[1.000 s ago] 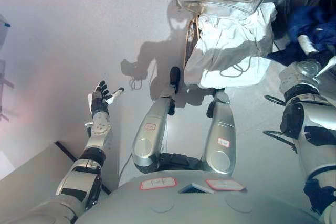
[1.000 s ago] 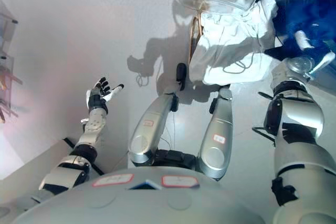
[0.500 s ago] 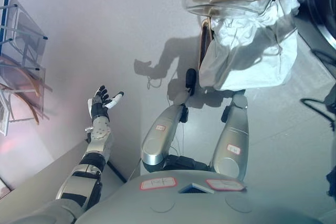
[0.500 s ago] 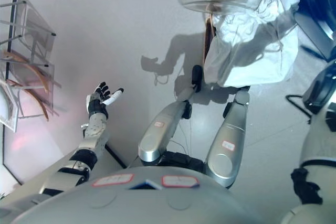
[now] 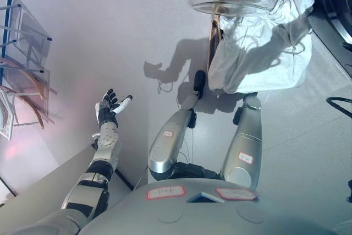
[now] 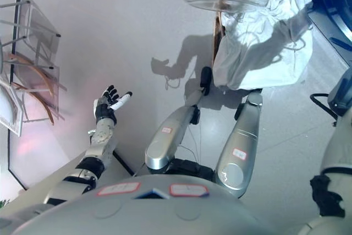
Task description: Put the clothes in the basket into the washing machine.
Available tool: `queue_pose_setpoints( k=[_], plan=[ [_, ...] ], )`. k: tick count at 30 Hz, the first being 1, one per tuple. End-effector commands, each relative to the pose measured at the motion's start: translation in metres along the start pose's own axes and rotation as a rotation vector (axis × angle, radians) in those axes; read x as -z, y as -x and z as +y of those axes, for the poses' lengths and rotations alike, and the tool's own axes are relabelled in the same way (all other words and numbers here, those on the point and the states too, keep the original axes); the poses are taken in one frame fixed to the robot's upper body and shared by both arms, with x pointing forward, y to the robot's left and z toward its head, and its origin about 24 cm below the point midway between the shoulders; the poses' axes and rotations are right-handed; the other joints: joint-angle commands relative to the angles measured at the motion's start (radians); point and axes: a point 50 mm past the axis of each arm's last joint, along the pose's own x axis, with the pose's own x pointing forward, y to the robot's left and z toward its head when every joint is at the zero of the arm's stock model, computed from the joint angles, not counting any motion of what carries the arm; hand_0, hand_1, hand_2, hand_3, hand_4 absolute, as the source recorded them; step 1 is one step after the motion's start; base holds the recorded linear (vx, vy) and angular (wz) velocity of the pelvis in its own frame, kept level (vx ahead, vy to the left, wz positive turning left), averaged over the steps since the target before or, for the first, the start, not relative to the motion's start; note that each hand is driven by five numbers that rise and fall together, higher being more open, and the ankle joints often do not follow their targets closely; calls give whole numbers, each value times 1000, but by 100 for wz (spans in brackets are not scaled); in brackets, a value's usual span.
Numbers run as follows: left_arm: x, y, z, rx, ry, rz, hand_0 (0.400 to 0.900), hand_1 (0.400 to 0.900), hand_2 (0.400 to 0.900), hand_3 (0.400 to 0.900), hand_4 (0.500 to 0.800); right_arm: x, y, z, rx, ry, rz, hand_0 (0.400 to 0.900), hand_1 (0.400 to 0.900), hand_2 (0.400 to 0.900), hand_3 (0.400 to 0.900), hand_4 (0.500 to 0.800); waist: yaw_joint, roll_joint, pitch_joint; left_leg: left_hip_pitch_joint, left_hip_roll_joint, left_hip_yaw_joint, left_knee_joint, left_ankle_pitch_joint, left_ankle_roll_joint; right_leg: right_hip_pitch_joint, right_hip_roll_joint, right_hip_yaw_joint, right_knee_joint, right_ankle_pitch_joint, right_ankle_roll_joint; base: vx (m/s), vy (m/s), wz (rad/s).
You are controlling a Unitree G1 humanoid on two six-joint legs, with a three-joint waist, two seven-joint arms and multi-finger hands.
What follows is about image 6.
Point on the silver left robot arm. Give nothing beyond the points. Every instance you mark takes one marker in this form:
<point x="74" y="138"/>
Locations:
<point x="100" y="138"/>

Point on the white fabric wooden-frame laundry hamper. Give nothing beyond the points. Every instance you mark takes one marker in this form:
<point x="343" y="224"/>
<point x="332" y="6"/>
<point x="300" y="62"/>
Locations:
<point x="255" y="53"/>

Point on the white metal folding rack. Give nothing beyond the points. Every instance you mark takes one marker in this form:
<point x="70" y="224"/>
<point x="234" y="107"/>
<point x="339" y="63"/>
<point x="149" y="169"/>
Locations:
<point x="33" y="26"/>

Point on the silver robot torso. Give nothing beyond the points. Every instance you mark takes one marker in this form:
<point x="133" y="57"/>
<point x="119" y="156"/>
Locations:
<point x="154" y="215"/>

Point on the white slatted rack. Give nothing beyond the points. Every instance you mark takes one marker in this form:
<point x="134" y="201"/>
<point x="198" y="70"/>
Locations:
<point x="11" y="108"/>

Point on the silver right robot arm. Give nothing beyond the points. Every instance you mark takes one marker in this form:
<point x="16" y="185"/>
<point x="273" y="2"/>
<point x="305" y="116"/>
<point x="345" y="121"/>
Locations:
<point x="338" y="147"/>

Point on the silver right robot leg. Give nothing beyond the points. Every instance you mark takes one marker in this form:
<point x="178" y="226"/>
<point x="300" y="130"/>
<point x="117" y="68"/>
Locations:
<point x="244" y="141"/>

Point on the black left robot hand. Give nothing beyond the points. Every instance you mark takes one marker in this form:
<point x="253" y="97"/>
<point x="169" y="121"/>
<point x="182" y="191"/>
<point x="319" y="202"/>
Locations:
<point x="105" y="108"/>

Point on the red-bordered white torso label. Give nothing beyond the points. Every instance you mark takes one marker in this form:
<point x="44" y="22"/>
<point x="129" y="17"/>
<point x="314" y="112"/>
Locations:
<point x="188" y="190"/>
<point x="118" y="189"/>

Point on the white crumpled garment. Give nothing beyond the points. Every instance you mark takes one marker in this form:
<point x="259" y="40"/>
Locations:
<point x="294" y="4"/>

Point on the red-bordered white leg label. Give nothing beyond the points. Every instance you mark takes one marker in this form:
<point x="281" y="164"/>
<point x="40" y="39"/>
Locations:
<point x="166" y="130"/>
<point x="238" y="153"/>

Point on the silver left robot leg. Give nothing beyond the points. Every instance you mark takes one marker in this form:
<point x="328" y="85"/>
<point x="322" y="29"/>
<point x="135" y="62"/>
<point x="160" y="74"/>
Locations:
<point x="170" y="136"/>

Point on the silver robot leg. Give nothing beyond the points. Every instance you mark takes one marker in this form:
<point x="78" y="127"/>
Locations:
<point x="244" y="141"/>
<point x="170" y="136"/>

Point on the curved wooden chair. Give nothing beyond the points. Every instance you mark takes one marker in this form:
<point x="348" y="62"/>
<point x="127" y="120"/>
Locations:
<point x="41" y="81"/>

